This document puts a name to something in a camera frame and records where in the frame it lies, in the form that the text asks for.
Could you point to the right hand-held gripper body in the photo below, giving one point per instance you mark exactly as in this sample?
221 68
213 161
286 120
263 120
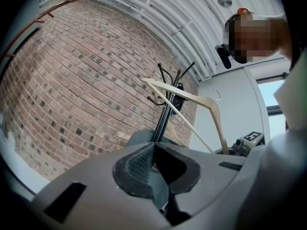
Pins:
253 139

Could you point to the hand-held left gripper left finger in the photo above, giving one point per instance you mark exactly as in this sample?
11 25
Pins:
91 183

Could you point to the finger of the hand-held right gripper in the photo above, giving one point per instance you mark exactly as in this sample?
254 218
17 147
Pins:
223 151

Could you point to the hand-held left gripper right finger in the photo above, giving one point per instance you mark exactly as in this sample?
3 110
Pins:
216 176

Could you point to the light wooden hanger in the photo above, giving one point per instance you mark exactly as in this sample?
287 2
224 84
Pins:
173 133
192 96

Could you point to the black coat rack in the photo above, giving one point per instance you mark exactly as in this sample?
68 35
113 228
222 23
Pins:
163 121

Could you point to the glass window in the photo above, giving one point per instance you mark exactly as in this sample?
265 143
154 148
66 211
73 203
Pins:
268 95

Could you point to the person's head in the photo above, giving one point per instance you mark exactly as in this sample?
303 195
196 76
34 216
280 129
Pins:
254 37

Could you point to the round silver ceiling fixture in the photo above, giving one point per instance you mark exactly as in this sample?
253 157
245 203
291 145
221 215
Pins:
224 0

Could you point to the white ceiling pipes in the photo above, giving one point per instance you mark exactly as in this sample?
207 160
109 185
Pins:
168 11

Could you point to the black head camera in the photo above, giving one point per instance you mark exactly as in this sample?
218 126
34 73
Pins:
224 56

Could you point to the red metal rail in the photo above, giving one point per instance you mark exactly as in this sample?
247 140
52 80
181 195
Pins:
36 19

